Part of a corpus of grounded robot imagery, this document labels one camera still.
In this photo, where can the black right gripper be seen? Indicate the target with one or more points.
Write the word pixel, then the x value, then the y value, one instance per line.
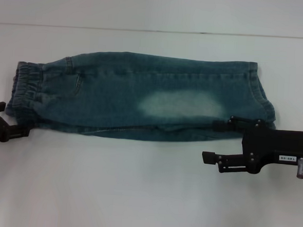
pixel 267 146

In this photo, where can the blue denim shorts with embroidery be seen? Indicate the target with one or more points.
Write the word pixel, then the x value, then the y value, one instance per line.
pixel 129 99

